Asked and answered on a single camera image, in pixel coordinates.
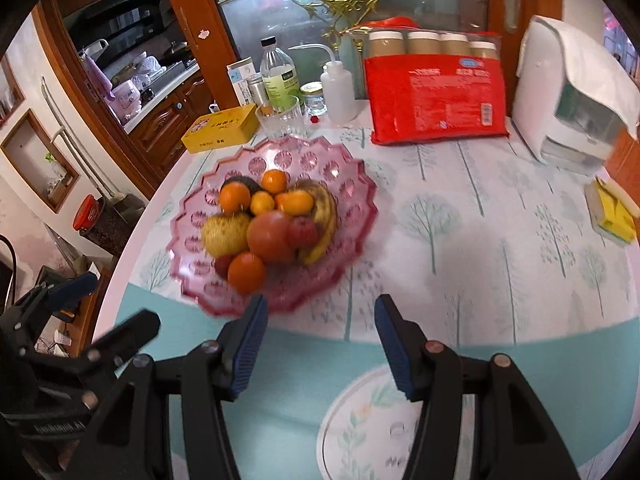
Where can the small mandarin orange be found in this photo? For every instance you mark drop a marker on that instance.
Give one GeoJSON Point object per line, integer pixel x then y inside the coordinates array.
{"type": "Point", "coordinates": [235, 197]}
{"type": "Point", "coordinates": [301, 204]}
{"type": "Point", "coordinates": [274, 181]}
{"type": "Point", "coordinates": [279, 201]}

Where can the white countertop appliance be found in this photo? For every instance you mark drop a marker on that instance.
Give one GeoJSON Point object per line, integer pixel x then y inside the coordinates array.
{"type": "Point", "coordinates": [537, 100]}

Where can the small glass jar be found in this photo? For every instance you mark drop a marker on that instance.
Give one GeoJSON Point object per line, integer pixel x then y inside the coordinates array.
{"type": "Point", "coordinates": [313, 97]}

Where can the dark avocado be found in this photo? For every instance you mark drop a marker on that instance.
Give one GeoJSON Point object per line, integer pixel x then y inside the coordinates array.
{"type": "Point", "coordinates": [245, 183]}

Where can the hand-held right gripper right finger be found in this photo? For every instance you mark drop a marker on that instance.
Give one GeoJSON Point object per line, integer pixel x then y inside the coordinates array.
{"type": "Point", "coordinates": [395, 350]}

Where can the white squeeze bottle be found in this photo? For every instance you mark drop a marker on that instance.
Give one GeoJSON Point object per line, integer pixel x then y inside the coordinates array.
{"type": "Point", "coordinates": [337, 92]}

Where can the clear drinking glass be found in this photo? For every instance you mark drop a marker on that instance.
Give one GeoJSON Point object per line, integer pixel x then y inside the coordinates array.
{"type": "Point", "coordinates": [280, 120]}

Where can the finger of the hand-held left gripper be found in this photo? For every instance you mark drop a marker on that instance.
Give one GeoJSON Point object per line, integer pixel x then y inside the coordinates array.
{"type": "Point", "coordinates": [75, 287]}
{"type": "Point", "coordinates": [130, 332]}

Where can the small oval yellowish mandarin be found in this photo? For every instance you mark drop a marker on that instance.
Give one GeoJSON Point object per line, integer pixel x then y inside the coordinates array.
{"type": "Point", "coordinates": [262, 203]}

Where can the red lid jar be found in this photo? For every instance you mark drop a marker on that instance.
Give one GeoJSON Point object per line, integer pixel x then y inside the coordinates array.
{"type": "Point", "coordinates": [100, 225]}

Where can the tree printed tablecloth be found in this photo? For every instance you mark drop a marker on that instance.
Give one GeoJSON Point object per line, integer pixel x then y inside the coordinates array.
{"type": "Point", "coordinates": [475, 220]}

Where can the metal can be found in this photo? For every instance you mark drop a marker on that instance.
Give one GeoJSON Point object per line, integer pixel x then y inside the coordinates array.
{"type": "Point", "coordinates": [257, 90]}

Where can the red pack of paper cups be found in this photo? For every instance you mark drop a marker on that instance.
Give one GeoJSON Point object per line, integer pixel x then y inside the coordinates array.
{"type": "Point", "coordinates": [435, 100]}

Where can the yellow tin box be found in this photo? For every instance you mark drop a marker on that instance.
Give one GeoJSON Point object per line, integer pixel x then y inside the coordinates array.
{"type": "Point", "coordinates": [220, 130]}

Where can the red apple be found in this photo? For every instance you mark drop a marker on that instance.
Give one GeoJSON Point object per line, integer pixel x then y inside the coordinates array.
{"type": "Point", "coordinates": [270, 240]}

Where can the white cloth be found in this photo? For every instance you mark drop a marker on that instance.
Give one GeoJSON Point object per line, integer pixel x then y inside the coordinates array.
{"type": "Point", "coordinates": [595, 65]}

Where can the teal striped table runner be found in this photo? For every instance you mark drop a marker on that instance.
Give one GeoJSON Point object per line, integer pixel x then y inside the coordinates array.
{"type": "Point", "coordinates": [300, 360]}

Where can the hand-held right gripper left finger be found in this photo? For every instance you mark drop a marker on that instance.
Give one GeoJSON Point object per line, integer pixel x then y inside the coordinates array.
{"type": "Point", "coordinates": [247, 350]}

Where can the floral white pot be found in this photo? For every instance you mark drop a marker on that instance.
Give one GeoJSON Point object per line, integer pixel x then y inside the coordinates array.
{"type": "Point", "coordinates": [125, 99]}

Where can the wooden kitchen cabinet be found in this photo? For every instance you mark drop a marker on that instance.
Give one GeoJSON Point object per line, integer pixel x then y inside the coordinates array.
{"type": "Point", "coordinates": [165, 125]}

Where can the white blue carton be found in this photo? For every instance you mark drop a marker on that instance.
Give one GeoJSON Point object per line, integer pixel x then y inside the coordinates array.
{"type": "Point", "coordinates": [240, 77]}

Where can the glass bottle with green label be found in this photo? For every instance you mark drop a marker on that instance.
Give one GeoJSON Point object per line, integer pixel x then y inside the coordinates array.
{"type": "Point", "coordinates": [280, 80]}

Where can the spotted ripe banana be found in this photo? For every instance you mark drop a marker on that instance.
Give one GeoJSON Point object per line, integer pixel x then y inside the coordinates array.
{"type": "Point", "coordinates": [325, 215]}

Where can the large mandarin orange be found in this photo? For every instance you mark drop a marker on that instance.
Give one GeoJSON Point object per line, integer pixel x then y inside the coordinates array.
{"type": "Point", "coordinates": [246, 272]}

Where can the yellow sponge pack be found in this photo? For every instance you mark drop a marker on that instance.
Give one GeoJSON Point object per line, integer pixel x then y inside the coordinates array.
{"type": "Point", "coordinates": [612, 212]}

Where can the yellow spotted pear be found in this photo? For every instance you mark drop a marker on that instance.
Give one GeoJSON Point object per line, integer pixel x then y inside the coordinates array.
{"type": "Point", "coordinates": [222, 234]}

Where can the small red plum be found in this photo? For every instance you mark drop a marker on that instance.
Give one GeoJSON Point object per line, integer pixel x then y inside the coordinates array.
{"type": "Point", "coordinates": [302, 232]}
{"type": "Point", "coordinates": [223, 264]}

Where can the pink glass fruit bowl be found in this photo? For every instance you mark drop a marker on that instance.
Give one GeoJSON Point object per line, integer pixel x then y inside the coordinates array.
{"type": "Point", "coordinates": [340, 180]}

